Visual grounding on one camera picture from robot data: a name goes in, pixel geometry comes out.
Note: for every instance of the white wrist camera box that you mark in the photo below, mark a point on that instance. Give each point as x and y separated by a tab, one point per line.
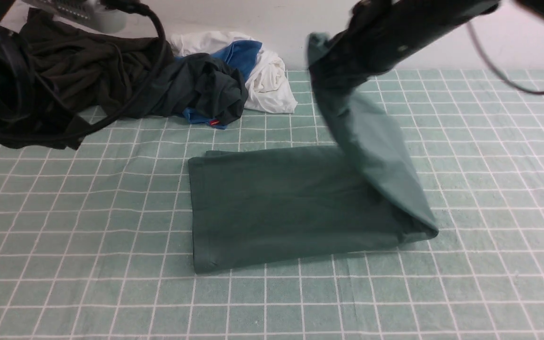
90	13

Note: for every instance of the dark green crumpled garment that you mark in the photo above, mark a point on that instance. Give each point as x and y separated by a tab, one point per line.
200	82

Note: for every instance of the blue crumpled garment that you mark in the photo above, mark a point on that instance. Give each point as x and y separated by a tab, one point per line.
240	55

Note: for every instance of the green checkered tablecloth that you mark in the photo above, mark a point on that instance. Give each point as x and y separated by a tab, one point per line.
96	244

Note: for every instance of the green long sleeve shirt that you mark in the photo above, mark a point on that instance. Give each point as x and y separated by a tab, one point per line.
361	193

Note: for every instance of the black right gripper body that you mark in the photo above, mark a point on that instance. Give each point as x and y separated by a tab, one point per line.
342	63

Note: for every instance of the white crumpled garment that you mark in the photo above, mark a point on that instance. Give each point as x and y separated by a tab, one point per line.
268	87

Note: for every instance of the dark olive crumpled garment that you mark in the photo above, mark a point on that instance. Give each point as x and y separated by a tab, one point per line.
88	69

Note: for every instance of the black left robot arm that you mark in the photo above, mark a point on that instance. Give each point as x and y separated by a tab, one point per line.
31	113

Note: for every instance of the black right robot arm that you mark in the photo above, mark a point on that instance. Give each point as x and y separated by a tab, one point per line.
383	33

